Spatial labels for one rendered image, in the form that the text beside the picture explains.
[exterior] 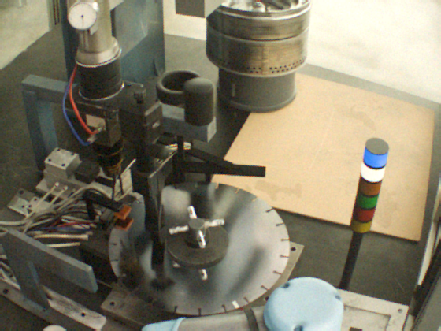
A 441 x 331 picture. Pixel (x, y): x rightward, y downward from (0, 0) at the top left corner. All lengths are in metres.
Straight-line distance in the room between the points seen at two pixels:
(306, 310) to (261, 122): 1.20
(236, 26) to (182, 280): 0.74
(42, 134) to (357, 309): 0.88
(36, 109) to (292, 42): 0.70
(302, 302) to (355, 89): 1.40
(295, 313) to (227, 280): 0.52
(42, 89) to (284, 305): 0.99
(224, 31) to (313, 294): 1.12
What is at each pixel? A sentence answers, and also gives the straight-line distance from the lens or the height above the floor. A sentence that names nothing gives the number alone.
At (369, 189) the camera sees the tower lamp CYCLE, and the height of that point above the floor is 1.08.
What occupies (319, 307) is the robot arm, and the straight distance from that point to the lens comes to 0.53.
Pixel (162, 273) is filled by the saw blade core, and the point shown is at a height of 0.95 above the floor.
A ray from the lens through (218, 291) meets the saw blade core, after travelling 1.01.
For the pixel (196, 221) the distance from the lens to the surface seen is 1.05.
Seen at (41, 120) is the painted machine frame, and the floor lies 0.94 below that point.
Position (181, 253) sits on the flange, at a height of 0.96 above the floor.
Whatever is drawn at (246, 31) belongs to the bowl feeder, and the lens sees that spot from 1.54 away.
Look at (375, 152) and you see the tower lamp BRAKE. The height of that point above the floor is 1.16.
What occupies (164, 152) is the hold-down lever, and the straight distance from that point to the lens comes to 0.85.
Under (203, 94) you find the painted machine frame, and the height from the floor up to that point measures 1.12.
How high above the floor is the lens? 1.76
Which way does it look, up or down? 41 degrees down
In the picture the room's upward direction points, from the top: straight up
